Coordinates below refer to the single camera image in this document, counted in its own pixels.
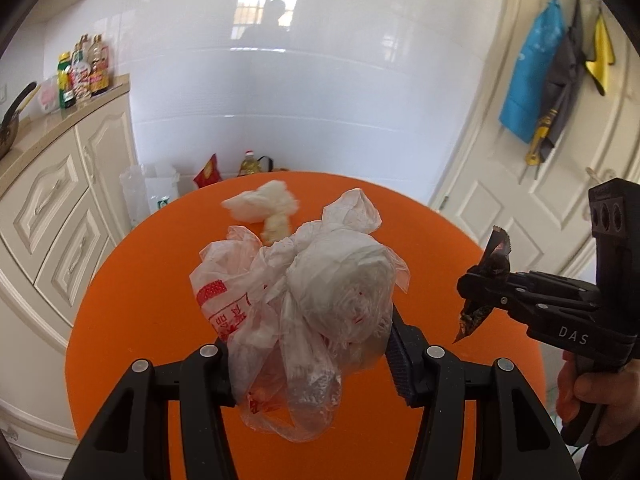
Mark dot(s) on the cream kitchen cabinet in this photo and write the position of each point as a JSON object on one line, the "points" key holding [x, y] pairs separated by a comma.
{"points": [[62, 214]]}

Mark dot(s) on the white tissue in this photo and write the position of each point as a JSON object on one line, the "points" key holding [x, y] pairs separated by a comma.
{"points": [[272, 204]]}

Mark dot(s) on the condiment bottles group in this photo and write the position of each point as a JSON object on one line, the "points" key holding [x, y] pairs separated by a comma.
{"points": [[83, 72]]}

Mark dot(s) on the red paper bag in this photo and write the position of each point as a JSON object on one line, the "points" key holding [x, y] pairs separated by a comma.
{"points": [[209, 174]]}

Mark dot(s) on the white red plastic bag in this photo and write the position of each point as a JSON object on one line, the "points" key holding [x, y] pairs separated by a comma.
{"points": [[301, 314]]}

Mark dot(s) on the dark grey hanging garment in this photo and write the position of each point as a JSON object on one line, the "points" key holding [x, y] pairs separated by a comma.
{"points": [[559, 92]]}

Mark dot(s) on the blue hanging apron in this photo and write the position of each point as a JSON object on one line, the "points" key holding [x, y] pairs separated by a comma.
{"points": [[521, 107]]}

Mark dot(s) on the cream panelled door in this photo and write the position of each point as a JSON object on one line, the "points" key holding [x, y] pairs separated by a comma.
{"points": [[488, 183]]}

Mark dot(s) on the clear plastic bag on floor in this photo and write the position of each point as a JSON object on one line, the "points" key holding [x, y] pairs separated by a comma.
{"points": [[148, 189]]}

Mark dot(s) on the person's right hand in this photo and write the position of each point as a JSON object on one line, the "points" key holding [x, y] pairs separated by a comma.
{"points": [[618, 393]]}

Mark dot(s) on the yellow hanging cloth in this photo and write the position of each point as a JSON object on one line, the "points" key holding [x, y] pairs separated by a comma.
{"points": [[603, 56]]}

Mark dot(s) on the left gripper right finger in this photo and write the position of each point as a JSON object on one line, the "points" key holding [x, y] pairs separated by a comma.
{"points": [[514, 436]]}

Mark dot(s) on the round orange table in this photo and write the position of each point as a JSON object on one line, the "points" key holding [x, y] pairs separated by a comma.
{"points": [[140, 305]]}

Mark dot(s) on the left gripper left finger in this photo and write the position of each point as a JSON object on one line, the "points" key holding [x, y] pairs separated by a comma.
{"points": [[129, 437]]}

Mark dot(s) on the black snack wrapper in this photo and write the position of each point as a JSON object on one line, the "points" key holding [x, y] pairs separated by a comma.
{"points": [[481, 281]]}

